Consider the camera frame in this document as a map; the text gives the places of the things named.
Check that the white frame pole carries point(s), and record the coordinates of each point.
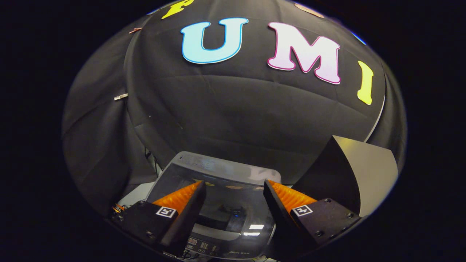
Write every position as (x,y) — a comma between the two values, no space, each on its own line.
(377,120)

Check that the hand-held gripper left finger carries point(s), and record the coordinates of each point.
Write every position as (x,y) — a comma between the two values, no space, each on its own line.
(189,222)

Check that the silver clip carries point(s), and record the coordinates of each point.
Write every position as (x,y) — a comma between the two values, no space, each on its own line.
(121,96)

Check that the black backdrop cloth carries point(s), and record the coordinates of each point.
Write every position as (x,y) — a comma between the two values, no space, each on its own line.
(236,109)

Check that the grey table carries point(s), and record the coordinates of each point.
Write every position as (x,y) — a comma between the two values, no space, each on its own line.
(371,171)

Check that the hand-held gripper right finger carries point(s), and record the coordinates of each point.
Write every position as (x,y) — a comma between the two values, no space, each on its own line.
(282,222)

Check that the red clip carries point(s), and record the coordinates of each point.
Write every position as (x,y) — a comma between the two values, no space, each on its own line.
(135,30)

